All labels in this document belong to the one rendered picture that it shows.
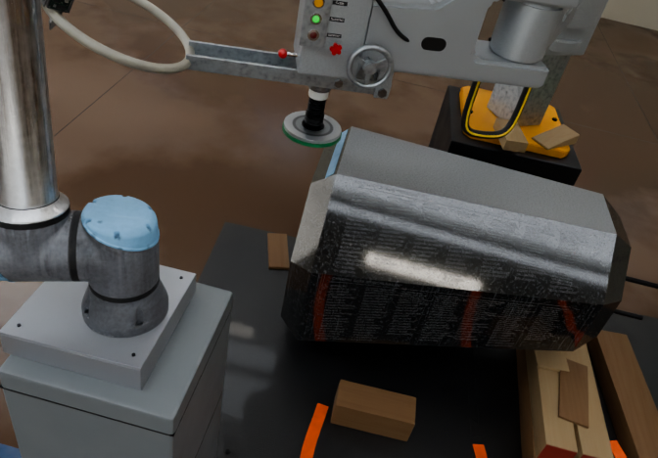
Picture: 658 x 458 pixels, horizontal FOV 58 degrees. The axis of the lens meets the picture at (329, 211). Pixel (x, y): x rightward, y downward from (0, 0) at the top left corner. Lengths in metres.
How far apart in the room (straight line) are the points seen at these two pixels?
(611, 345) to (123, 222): 2.34
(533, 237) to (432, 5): 0.85
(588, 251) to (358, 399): 0.98
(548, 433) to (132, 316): 1.58
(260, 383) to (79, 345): 1.17
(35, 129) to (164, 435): 0.69
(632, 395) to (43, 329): 2.30
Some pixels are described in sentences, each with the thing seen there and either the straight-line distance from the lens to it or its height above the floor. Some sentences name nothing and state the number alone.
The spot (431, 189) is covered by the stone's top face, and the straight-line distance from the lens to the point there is 2.10.
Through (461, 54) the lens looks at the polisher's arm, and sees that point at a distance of 2.05.
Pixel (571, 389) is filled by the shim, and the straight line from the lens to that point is 2.56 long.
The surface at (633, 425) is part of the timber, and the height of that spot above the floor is 0.11.
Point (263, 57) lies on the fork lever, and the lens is 2.11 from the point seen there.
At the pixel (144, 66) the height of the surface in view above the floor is 1.19.
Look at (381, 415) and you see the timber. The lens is 2.31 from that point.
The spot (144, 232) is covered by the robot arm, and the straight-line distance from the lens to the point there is 1.26.
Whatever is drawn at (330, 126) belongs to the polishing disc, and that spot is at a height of 0.92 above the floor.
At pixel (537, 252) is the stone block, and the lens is 2.16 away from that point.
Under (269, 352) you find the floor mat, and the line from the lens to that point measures 2.54.
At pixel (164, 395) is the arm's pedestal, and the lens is 1.39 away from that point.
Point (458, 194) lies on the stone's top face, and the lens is 2.13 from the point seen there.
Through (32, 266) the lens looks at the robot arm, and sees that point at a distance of 1.31.
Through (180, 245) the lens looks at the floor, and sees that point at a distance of 2.98.
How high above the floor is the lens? 2.00
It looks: 37 degrees down
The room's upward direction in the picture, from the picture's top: 12 degrees clockwise
